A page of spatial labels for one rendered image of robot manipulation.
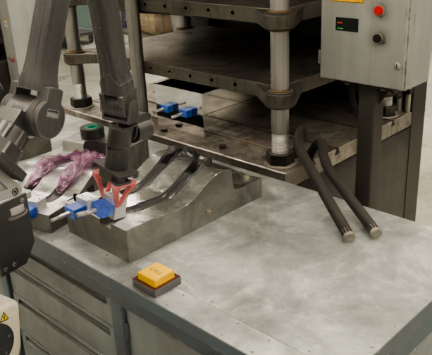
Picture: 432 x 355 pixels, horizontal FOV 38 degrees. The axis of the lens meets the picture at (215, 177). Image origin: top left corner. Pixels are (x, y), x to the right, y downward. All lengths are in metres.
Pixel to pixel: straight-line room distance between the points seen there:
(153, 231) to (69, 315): 0.48
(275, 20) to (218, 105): 0.59
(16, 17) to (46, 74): 4.65
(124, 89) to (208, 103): 1.01
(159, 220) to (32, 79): 0.53
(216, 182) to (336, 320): 0.56
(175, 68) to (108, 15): 1.11
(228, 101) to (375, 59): 0.73
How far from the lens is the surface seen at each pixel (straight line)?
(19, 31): 5.91
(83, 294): 1.82
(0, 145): 1.20
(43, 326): 2.15
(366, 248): 1.61
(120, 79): 1.42
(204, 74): 2.36
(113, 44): 1.40
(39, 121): 1.23
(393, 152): 2.68
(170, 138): 2.45
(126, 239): 1.54
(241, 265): 1.53
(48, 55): 1.26
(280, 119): 2.07
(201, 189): 1.67
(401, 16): 1.91
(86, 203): 1.65
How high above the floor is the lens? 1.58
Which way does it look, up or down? 23 degrees down
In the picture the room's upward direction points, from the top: 3 degrees counter-clockwise
